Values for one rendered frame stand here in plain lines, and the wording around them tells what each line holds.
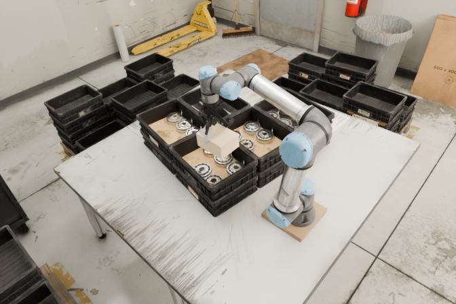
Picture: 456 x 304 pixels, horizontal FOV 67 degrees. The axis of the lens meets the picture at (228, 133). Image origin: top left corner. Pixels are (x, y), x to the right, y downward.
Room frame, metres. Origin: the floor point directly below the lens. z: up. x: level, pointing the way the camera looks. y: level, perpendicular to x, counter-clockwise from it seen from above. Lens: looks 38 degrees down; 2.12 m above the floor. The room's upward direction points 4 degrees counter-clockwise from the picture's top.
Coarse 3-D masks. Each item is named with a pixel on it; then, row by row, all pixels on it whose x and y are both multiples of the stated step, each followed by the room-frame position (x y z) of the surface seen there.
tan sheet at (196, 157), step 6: (198, 150) 1.51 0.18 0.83; (186, 156) 1.46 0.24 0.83; (192, 156) 1.46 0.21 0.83; (198, 156) 1.45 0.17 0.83; (204, 156) 1.45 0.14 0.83; (192, 162) 1.41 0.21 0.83; (198, 162) 1.40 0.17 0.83; (204, 162) 1.40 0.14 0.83; (210, 162) 1.40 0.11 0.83; (216, 168) 1.35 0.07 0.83; (222, 168) 1.34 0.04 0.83
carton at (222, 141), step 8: (216, 128) 1.32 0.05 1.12; (224, 128) 1.31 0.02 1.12; (200, 136) 1.27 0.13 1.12; (216, 136) 1.25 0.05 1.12; (224, 136) 1.25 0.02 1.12; (232, 136) 1.25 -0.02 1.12; (200, 144) 1.28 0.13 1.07; (208, 144) 1.23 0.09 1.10; (216, 144) 1.20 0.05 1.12; (224, 144) 1.20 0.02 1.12; (232, 144) 1.23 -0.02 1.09; (216, 152) 1.20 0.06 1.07; (224, 152) 1.19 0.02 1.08
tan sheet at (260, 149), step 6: (240, 126) 1.70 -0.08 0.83; (246, 138) 1.58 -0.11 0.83; (252, 138) 1.58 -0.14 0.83; (276, 138) 1.56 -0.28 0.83; (258, 144) 1.52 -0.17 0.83; (264, 144) 1.52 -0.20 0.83; (270, 144) 1.52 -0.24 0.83; (276, 144) 1.51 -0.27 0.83; (258, 150) 1.47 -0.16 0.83; (264, 150) 1.47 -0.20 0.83; (270, 150) 1.46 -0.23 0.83
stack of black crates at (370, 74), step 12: (336, 60) 3.06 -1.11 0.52; (348, 60) 3.01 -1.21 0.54; (360, 60) 2.94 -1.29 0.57; (372, 60) 2.88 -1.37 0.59; (324, 72) 2.89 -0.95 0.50; (336, 72) 2.80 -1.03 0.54; (348, 72) 2.74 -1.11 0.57; (360, 72) 2.66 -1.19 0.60; (372, 72) 2.75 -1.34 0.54; (336, 84) 2.79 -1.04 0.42; (348, 84) 2.70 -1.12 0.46; (372, 84) 2.80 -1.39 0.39
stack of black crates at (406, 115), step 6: (390, 90) 2.70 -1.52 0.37; (408, 96) 2.58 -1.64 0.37; (414, 96) 2.56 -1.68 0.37; (408, 102) 2.57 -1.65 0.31; (414, 102) 2.47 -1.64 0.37; (408, 108) 2.40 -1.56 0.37; (414, 108) 2.53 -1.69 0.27; (402, 114) 2.34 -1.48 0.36; (408, 114) 2.44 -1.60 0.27; (402, 120) 2.35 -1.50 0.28; (408, 120) 2.49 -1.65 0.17; (402, 126) 2.40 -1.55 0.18
